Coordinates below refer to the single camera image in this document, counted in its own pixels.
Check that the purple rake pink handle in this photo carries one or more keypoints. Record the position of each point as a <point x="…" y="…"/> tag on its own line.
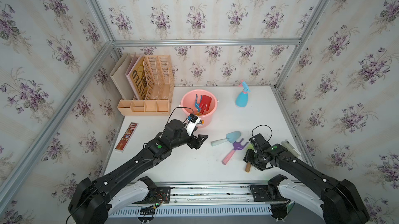
<point x="236" y="146"/>

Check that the pink plastic bucket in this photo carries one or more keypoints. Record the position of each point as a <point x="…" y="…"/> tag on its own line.
<point x="188" y="107"/>

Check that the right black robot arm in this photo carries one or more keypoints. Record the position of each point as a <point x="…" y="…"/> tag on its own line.
<point x="336" y="202"/>

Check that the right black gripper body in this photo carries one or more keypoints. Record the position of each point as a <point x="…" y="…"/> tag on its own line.
<point x="254" y="157"/>

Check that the pink yellow magazine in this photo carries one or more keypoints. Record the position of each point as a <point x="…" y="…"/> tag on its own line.
<point x="136" y="77"/>

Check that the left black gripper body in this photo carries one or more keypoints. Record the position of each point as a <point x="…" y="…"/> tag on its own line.
<point x="190" y="142"/>

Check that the green shovel wooden handle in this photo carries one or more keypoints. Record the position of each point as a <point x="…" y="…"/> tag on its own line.
<point x="247" y="166"/>

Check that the red shovel wooden handle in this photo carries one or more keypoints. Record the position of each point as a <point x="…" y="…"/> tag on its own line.
<point x="205" y="103"/>

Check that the beige folder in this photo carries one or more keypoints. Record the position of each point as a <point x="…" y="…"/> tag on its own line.
<point x="118" y="77"/>

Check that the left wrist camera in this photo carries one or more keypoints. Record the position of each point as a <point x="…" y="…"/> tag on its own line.
<point x="193" y="121"/>

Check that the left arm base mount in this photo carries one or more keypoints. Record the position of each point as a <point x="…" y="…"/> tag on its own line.
<point x="153" y="193"/>

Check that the aluminium front rail frame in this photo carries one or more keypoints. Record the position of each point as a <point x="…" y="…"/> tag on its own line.
<point x="223" y="193"/>

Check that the light blue trowel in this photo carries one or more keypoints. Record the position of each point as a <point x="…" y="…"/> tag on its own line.
<point x="230" y="137"/>

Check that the blue fork yellow handle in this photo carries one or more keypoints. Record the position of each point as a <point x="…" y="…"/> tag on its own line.
<point x="198" y="104"/>

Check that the red brown flat box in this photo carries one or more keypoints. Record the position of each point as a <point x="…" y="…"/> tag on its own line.
<point x="121" y="145"/>

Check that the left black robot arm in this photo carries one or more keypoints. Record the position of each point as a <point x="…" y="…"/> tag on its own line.
<point x="95" y="200"/>

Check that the beige plastic file organizer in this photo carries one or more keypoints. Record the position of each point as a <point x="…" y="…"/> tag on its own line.
<point x="160" y="81"/>

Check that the blue pink spray bottle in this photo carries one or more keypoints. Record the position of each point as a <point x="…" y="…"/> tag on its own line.
<point x="242" y="99"/>

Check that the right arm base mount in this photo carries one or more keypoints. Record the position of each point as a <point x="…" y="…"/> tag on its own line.
<point x="270" y="191"/>

